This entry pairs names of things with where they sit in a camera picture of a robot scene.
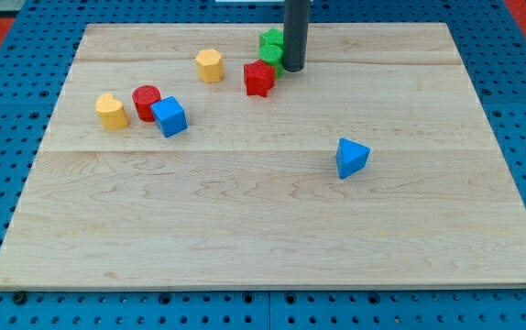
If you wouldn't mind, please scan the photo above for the red star block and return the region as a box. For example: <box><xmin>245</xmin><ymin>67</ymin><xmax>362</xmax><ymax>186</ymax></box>
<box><xmin>243</xmin><ymin>60</ymin><xmax>275</xmax><ymax>97</ymax></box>

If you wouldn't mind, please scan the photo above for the blue triangle block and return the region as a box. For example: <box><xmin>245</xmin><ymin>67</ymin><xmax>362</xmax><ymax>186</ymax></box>
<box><xmin>335</xmin><ymin>137</ymin><xmax>370</xmax><ymax>179</ymax></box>

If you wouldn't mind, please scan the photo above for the blue cube block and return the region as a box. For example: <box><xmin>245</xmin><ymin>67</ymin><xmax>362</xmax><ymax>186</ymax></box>
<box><xmin>150</xmin><ymin>96</ymin><xmax>188</xmax><ymax>138</ymax></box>

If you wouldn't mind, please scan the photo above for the light wooden board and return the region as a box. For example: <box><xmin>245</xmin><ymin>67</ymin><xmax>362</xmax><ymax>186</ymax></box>
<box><xmin>0</xmin><ymin>23</ymin><xmax>526</xmax><ymax>292</ymax></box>

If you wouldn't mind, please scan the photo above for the green cylinder block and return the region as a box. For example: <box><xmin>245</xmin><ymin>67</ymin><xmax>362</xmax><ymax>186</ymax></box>
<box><xmin>258</xmin><ymin>45</ymin><xmax>283</xmax><ymax>78</ymax></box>

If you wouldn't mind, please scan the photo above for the yellow hexagon block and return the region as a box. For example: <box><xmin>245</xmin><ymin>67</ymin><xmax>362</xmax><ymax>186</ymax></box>
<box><xmin>195</xmin><ymin>49</ymin><xmax>225</xmax><ymax>83</ymax></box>

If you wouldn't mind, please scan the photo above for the green star block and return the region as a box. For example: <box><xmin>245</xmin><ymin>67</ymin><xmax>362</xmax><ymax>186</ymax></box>
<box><xmin>259</xmin><ymin>27</ymin><xmax>284</xmax><ymax>50</ymax></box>

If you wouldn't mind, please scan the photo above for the red cylinder block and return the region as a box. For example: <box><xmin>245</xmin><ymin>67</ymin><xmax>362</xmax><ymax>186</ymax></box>
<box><xmin>132</xmin><ymin>84</ymin><xmax>161</xmax><ymax>122</ymax></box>

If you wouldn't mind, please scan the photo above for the yellow heart block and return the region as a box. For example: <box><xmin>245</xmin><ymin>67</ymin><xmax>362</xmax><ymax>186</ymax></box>
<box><xmin>94</xmin><ymin>93</ymin><xmax>129</xmax><ymax>130</ymax></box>

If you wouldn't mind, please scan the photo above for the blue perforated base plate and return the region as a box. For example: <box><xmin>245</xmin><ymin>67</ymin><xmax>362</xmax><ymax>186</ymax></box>
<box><xmin>0</xmin><ymin>1</ymin><xmax>526</xmax><ymax>329</ymax></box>

